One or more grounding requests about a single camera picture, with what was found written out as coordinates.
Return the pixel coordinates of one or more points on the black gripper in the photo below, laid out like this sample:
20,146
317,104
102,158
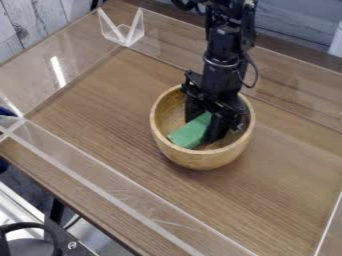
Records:
212,91

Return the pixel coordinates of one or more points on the green rectangular block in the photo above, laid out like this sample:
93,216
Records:
187,136

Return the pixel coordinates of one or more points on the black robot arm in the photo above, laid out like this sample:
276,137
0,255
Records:
229,30

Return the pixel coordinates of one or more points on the brown wooden bowl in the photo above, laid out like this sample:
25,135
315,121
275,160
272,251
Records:
167,118

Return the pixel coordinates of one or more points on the black metal table leg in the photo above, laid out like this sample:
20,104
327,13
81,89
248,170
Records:
56,211

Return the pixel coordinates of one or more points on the clear acrylic enclosure wall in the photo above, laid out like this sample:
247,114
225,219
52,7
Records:
80,90

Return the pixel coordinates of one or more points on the grey metal bracket with screw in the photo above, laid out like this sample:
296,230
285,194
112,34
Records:
69,246

